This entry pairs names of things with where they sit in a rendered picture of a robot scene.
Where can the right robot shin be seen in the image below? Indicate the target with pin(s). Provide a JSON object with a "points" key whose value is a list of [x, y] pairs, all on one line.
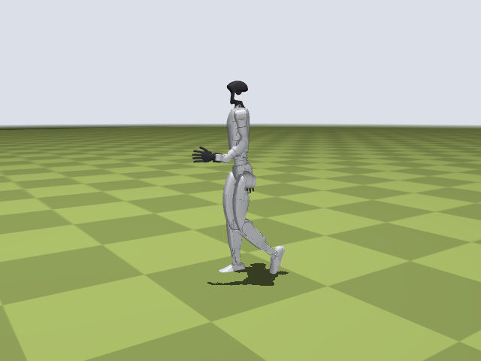
{"points": [[234, 242]]}

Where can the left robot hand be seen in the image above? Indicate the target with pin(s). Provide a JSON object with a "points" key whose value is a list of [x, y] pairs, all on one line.
{"points": [[206, 155]]}

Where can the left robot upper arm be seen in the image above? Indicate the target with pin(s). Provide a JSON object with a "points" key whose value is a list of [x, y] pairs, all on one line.
{"points": [[240, 117]]}

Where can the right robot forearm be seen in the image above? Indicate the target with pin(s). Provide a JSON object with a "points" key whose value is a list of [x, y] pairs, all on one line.
{"points": [[245, 154]]}

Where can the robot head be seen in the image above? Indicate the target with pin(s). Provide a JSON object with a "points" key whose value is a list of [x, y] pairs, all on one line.
{"points": [[237, 87]]}

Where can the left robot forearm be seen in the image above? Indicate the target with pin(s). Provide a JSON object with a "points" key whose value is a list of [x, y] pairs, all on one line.
{"points": [[234, 151]]}

